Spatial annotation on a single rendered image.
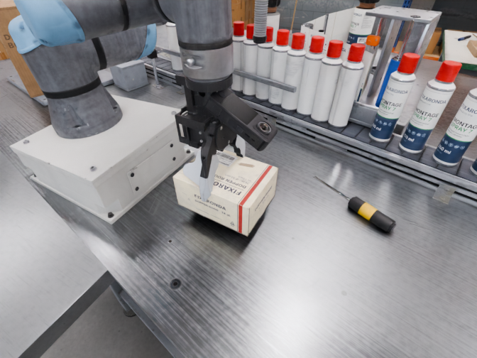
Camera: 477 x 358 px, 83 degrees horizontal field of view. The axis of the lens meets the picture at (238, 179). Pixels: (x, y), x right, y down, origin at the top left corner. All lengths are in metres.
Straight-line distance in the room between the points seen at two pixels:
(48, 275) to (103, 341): 0.88
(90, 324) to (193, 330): 1.06
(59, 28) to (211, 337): 0.45
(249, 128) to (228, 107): 0.04
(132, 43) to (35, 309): 0.53
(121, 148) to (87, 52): 0.20
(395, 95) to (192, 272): 0.57
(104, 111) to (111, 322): 1.02
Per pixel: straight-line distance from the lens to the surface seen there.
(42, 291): 0.58
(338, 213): 0.62
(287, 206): 0.60
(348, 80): 0.75
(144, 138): 0.61
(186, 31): 0.39
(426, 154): 0.80
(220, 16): 0.39
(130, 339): 1.41
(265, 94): 0.90
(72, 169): 0.60
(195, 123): 0.44
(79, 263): 0.58
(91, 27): 0.43
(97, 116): 0.68
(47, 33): 0.42
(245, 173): 0.51
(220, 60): 0.40
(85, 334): 1.49
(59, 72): 0.66
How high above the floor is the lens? 1.26
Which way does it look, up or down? 41 degrees down
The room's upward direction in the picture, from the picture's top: straight up
